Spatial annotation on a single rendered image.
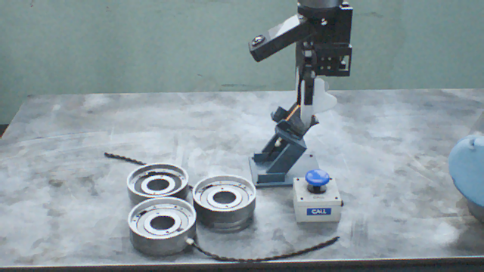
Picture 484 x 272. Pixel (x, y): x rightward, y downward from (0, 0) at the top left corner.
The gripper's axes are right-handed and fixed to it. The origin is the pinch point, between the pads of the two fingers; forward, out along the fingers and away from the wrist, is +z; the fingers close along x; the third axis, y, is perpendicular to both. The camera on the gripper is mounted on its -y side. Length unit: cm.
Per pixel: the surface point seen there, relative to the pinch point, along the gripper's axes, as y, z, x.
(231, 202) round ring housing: -13.1, 11.2, -10.0
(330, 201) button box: 2.4, 7.5, -16.1
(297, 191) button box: -2.5, 7.4, -13.1
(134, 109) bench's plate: -32.1, 11.9, 27.9
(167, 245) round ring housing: -23.6, 9.4, -22.6
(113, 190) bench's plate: -33.8, 11.9, -3.7
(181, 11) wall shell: -23, 29, 150
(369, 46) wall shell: 57, 45, 146
